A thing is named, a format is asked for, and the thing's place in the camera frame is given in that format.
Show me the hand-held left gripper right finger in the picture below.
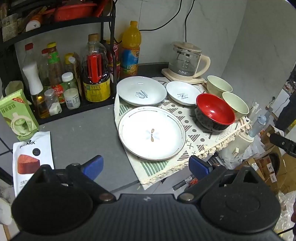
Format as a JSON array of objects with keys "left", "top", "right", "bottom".
[{"left": 177, "top": 155, "right": 264, "bottom": 202}]

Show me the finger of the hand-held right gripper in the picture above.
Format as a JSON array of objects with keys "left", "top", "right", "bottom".
[{"left": 269, "top": 132, "right": 296, "bottom": 159}]

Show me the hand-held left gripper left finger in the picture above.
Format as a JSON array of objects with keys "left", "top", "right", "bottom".
[{"left": 29, "top": 155, "right": 116, "bottom": 204}]

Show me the large white plate dragonfly print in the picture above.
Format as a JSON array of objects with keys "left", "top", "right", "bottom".
[{"left": 118, "top": 106, "right": 186, "bottom": 161}]

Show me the red and black bowl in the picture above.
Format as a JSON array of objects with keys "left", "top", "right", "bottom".
[{"left": 195, "top": 93, "right": 236, "bottom": 132}]

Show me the white plate blue script print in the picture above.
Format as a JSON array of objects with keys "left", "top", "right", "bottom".
[{"left": 116, "top": 76, "right": 167, "bottom": 107}]

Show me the black marker pen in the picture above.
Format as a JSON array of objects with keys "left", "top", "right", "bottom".
[{"left": 172, "top": 175, "right": 193, "bottom": 191}]

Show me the cardboard box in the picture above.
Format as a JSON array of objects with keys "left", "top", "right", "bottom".
[{"left": 240, "top": 125, "right": 296, "bottom": 194}]

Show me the patterned fringed table cloth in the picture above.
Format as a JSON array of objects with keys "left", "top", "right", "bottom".
[{"left": 114, "top": 76, "right": 252, "bottom": 190}]

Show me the dark cloth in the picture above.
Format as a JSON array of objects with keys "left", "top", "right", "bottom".
[{"left": 276, "top": 90, "right": 296, "bottom": 132}]

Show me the white snack pouch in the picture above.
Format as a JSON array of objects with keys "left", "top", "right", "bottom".
[{"left": 13, "top": 131, "right": 55, "bottom": 197}]

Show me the small glass jar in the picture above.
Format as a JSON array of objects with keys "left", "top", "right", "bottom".
[{"left": 44, "top": 89, "right": 62, "bottom": 116}]

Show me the small white plate blue print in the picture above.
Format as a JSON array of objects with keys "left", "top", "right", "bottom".
[{"left": 166, "top": 81, "right": 202, "bottom": 106}]

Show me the white-capped green bottle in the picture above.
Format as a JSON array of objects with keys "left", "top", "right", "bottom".
[{"left": 61, "top": 72, "right": 78, "bottom": 93}]

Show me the green drink carton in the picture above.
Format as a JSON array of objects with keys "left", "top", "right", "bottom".
[{"left": 0, "top": 89, "right": 40, "bottom": 142}]

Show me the cream kettle base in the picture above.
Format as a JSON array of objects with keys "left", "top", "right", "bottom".
[{"left": 161, "top": 68, "right": 207, "bottom": 84}]

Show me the red label bottle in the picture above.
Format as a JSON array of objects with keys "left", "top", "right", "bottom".
[{"left": 105, "top": 39, "right": 121, "bottom": 80}]

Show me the small bottle yellow cap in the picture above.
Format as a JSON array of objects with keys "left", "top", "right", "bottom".
[{"left": 63, "top": 53, "right": 77, "bottom": 75}]

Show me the sauce bottle yellow cap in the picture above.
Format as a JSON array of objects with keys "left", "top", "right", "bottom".
[{"left": 46, "top": 42, "right": 66, "bottom": 103}]

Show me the dark bottle red cap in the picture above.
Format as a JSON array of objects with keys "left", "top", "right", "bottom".
[{"left": 38, "top": 49, "right": 51, "bottom": 86}]

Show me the orange juice bottle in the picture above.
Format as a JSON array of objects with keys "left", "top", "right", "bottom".
[{"left": 120, "top": 21, "right": 141, "bottom": 79}]

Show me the clear bottle red cap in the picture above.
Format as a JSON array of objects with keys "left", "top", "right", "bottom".
[{"left": 23, "top": 43, "right": 40, "bottom": 67}]

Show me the black metal shelf rack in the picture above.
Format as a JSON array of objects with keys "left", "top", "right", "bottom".
[{"left": 0, "top": 0, "right": 118, "bottom": 126}]

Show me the red plastic basin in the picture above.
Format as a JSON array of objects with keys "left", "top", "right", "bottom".
[{"left": 43, "top": 2, "right": 97, "bottom": 22}]

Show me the oil bottle red handle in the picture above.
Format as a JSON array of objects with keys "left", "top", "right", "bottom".
[{"left": 82, "top": 34, "right": 111, "bottom": 102}]

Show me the glass kettle cream handle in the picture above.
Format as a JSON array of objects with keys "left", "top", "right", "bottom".
[{"left": 168, "top": 41, "right": 211, "bottom": 78}]

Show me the black power cable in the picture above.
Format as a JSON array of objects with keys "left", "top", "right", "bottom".
[
  {"left": 184, "top": 0, "right": 196, "bottom": 43},
  {"left": 138, "top": 0, "right": 183, "bottom": 32}
]

